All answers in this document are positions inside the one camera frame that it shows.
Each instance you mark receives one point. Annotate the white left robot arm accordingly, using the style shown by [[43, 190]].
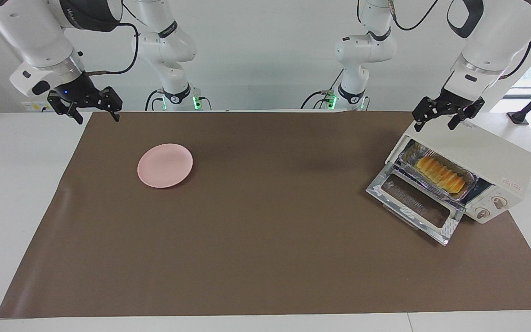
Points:
[[491, 41]]

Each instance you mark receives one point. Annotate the cream oven knob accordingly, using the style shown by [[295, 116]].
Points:
[[482, 213], [499, 202]]

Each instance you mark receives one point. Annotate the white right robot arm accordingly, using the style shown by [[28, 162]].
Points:
[[39, 37]]

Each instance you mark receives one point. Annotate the brown table mat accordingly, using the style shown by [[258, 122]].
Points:
[[265, 258]]

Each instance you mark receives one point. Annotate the pink round plate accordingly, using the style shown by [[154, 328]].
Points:
[[165, 166]]

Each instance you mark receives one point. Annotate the white wall socket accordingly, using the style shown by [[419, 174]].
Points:
[[32, 107]]

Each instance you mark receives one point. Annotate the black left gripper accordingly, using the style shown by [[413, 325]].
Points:
[[452, 100]]

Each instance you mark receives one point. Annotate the silver aluminium foil tray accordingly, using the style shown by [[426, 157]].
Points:
[[408, 159]]

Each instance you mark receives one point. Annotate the golden ridged bread loaf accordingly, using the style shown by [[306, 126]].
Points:
[[440, 174]]

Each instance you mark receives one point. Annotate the cream toaster oven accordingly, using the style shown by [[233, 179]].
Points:
[[477, 147]]

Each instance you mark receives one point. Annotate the glass oven door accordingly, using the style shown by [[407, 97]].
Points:
[[387, 186]]

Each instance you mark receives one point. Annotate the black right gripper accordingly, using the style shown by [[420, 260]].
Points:
[[79, 92]]

